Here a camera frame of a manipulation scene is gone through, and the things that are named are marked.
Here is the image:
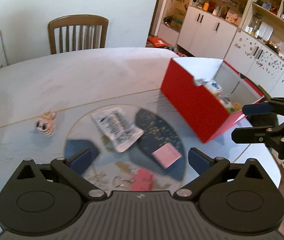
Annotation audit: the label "orange red floor mat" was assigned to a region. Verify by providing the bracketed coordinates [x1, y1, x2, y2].
[146, 36, 169, 48]

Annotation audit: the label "pink binder clip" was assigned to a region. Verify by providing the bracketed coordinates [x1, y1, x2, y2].
[131, 168, 154, 191]

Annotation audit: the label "red cardboard box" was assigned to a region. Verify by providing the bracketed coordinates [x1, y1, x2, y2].
[160, 57, 263, 143]

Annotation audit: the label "white text sachet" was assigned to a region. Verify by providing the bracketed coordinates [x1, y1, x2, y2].
[92, 107, 144, 153]

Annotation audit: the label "white wall cabinets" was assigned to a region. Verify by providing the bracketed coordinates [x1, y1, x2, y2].
[151, 0, 284, 97]

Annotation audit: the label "pink sticky note pad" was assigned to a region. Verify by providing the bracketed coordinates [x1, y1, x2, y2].
[152, 143, 182, 169]

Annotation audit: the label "yellow plush toy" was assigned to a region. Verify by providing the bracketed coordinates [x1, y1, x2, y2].
[232, 102, 242, 112]

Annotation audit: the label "small cartoon figurine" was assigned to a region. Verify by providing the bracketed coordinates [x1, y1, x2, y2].
[35, 111, 57, 137]

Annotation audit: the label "brown wooden chair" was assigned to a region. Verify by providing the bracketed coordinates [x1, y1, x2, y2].
[48, 14, 109, 55]

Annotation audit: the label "white green printed pouch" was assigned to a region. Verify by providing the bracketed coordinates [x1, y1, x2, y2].
[216, 95, 236, 113]

